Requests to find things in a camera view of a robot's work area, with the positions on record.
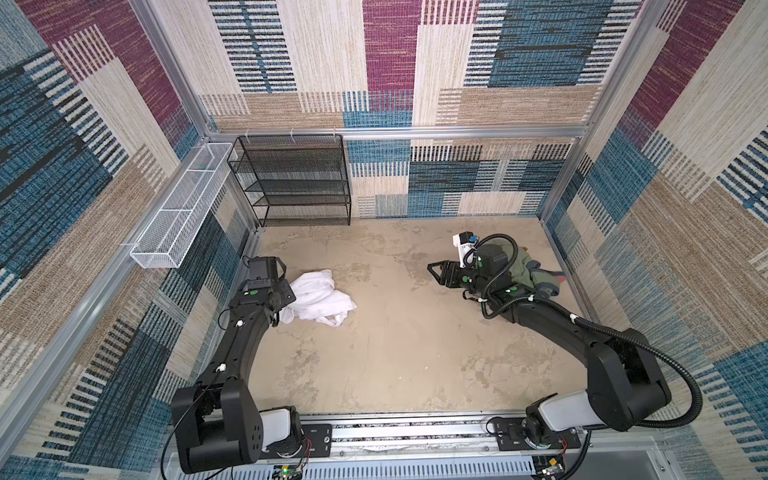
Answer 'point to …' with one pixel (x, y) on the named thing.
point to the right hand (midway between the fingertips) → (435, 270)
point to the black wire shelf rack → (295, 180)
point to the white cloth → (317, 300)
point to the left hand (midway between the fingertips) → (279, 289)
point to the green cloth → (522, 273)
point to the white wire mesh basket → (183, 206)
